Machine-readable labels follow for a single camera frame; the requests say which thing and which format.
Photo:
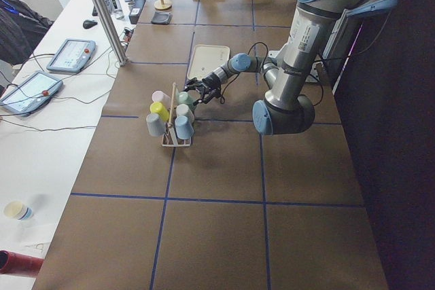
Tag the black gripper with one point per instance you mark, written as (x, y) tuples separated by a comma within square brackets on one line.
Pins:
[(209, 81)]

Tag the green cup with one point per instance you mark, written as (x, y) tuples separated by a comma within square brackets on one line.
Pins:
[(185, 98)]

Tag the cream rabbit tray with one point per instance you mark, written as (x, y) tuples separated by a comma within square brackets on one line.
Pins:
[(206, 58)]

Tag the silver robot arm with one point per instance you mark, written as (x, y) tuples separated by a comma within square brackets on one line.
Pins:
[(284, 110)]

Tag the cream white cup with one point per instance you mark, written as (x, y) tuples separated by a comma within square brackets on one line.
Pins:
[(184, 110)]

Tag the light blue cup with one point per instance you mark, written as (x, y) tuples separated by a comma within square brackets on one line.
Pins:
[(183, 127)]

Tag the pink cup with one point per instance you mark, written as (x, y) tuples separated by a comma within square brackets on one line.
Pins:
[(162, 97)]

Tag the yellow cup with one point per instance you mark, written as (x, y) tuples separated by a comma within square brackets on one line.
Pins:
[(160, 109)]

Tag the grey translucent cup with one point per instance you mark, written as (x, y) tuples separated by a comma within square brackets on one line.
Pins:
[(156, 126)]

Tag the paper cup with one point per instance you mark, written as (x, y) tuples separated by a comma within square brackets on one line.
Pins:
[(18, 210)]

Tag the grey folded cloth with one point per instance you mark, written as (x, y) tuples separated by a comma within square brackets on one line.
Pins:
[(161, 18)]

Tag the black box with label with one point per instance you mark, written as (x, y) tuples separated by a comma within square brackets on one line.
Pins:
[(135, 10)]

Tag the black computer mouse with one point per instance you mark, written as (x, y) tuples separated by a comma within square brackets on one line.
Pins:
[(88, 24)]

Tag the far teach pendant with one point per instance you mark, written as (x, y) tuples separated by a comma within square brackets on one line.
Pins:
[(72, 56)]

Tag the teach pendant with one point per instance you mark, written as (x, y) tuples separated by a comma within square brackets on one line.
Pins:
[(31, 94), (72, 56)]

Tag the near teach pendant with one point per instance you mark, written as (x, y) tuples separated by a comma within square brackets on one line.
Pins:
[(31, 94)]

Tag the red cylinder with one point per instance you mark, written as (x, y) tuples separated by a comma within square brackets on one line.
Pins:
[(16, 264)]

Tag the white wire cup rack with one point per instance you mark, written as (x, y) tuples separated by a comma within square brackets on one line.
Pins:
[(170, 138)]

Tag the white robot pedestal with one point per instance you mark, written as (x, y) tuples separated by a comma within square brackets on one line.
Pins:
[(298, 63)]

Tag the aluminium frame post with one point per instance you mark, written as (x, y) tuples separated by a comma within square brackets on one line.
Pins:
[(110, 31)]

